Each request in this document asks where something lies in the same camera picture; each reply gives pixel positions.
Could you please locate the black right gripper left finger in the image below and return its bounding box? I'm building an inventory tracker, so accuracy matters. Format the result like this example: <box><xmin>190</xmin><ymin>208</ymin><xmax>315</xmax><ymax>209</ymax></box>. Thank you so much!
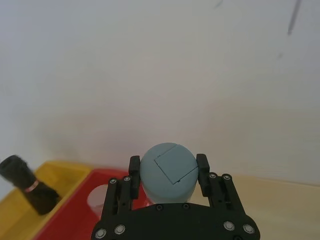
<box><xmin>103</xmin><ymin>155</ymin><xmax>142</xmax><ymax>219</ymax></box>

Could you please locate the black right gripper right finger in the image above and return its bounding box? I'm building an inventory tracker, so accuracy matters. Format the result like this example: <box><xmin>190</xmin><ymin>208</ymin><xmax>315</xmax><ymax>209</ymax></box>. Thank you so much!
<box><xmin>196</xmin><ymin>153</ymin><xmax>247</xmax><ymax>215</ymax></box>

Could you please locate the bottle with blue-grey cap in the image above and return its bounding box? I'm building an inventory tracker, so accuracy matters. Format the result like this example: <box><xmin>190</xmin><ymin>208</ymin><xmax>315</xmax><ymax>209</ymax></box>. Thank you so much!
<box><xmin>139</xmin><ymin>142</ymin><xmax>199</xmax><ymax>206</ymax></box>

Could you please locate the clear plastic bottle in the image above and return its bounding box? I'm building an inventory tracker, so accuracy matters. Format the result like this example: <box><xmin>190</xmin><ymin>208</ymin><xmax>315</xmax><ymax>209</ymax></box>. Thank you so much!
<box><xmin>86</xmin><ymin>184</ymin><xmax>109</xmax><ymax>216</ymax></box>

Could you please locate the cream plastic bin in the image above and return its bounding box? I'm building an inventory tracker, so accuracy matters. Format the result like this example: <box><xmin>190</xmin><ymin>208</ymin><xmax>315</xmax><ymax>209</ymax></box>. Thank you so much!
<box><xmin>189</xmin><ymin>173</ymin><xmax>320</xmax><ymax>240</ymax></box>

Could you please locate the red plastic bin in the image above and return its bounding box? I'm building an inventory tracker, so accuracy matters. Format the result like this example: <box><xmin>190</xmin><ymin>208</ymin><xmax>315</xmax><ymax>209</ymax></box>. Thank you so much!
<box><xmin>32</xmin><ymin>168</ymin><xmax>152</xmax><ymax>240</ymax></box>

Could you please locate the yellow plastic bin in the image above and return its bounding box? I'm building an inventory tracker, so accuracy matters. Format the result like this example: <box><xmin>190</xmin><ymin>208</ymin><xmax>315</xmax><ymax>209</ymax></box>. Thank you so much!
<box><xmin>0</xmin><ymin>160</ymin><xmax>92</xmax><ymax>240</ymax></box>

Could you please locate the black cylinder with red band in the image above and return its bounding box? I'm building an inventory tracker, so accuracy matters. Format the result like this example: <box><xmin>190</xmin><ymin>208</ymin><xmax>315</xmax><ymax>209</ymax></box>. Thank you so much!
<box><xmin>0</xmin><ymin>154</ymin><xmax>62</xmax><ymax>216</ymax></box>

